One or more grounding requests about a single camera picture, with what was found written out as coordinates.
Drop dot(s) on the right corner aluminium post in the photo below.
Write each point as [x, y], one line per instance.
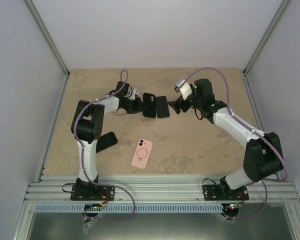
[267, 34]

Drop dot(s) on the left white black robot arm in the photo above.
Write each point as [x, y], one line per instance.
[87, 126]

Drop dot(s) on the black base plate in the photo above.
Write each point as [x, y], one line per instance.
[92, 193]
[212, 193]

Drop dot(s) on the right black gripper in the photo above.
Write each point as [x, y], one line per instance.
[174, 104]

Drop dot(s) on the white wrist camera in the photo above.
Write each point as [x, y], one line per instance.
[184, 88]
[134, 94]

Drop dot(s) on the left circuit board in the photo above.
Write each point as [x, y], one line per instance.
[95, 207]

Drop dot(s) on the left corner aluminium post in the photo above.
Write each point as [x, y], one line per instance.
[46, 35]

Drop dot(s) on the right circuit board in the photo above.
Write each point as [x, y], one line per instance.
[233, 206]

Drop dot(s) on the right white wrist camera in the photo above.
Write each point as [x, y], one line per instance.
[184, 88]

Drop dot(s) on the aluminium rail frame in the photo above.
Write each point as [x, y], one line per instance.
[156, 188]

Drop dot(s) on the black phone with blue edge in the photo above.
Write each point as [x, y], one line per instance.
[162, 107]

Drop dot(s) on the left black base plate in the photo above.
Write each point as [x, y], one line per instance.
[92, 193]

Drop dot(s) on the clear plastic bag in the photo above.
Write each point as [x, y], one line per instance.
[87, 226]

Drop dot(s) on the corner aluminium post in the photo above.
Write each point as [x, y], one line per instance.
[267, 34]
[46, 35]

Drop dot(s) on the grey slotted cable duct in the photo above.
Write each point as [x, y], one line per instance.
[126, 208]

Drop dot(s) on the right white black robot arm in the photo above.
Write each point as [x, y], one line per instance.
[262, 151]

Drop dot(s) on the black phone on table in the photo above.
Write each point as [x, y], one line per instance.
[106, 141]

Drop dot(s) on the pink phone case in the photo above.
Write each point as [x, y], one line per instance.
[142, 153]

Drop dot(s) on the circuit board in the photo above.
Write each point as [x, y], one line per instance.
[233, 206]
[95, 207]

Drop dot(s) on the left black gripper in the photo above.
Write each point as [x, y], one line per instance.
[138, 106]

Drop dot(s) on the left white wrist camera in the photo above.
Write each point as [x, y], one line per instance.
[134, 94]

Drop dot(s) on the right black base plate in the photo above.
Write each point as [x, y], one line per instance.
[212, 193]

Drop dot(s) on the black phone case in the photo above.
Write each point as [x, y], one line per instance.
[149, 100]

